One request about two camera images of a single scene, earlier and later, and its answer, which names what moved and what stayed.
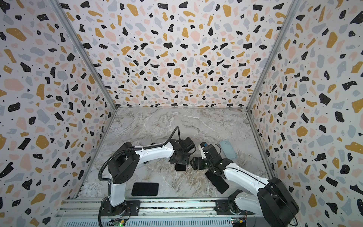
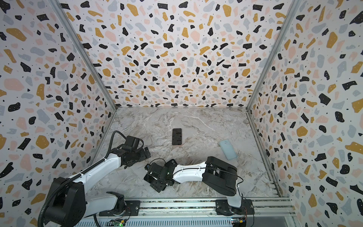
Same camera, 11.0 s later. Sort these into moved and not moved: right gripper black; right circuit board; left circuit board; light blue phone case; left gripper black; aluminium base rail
Moved: right gripper black; left gripper black
Not moved: light blue phone case; left circuit board; right circuit board; aluminium base rail
